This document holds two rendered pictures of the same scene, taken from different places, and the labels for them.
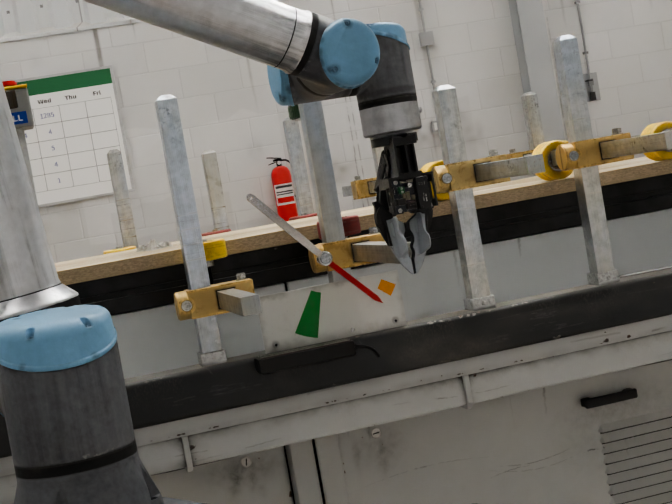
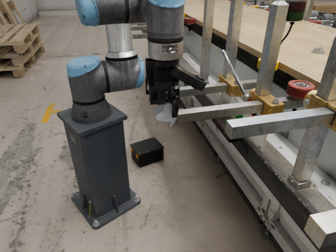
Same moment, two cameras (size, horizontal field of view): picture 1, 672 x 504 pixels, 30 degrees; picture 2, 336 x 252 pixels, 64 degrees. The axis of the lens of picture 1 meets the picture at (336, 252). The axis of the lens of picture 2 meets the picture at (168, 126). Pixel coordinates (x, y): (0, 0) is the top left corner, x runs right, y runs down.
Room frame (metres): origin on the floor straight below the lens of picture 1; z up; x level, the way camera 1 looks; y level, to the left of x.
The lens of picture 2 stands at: (1.91, -0.80, 1.23)
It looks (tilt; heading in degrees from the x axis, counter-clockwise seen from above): 31 degrees down; 89
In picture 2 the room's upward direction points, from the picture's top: straight up
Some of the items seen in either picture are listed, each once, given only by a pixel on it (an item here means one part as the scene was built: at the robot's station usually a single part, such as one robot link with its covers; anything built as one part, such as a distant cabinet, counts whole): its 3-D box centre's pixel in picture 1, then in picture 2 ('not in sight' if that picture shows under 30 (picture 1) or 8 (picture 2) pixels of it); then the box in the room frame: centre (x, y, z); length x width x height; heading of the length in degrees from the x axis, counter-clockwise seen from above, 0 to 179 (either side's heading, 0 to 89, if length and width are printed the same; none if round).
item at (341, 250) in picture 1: (347, 252); (265, 102); (2.23, -0.02, 0.85); 0.14 x 0.06 x 0.05; 103
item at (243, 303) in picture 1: (229, 300); (220, 88); (2.13, 0.19, 0.81); 0.44 x 0.03 x 0.04; 13
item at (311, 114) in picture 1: (330, 220); (264, 82); (2.23, 0.00, 0.91); 0.04 x 0.04 x 0.48; 13
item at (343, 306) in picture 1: (332, 311); (245, 121); (2.20, 0.02, 0.75); 0.26 x 0.01 x 0.10; 103
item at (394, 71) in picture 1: (379, 65); (164, 12); (1.91, -0.11, 1.13); 0.10 x 0.09 x 0.12; 111
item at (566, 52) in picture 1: (584, 163); not in sight; (2.34, -0.49, 0.93); 0.04 x 0.04 x 0.48; 13
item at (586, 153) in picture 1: (593, 152); not in sight; (2.35, -0.51, 0.95); 0.14 x 0.06 x 0.05; 103
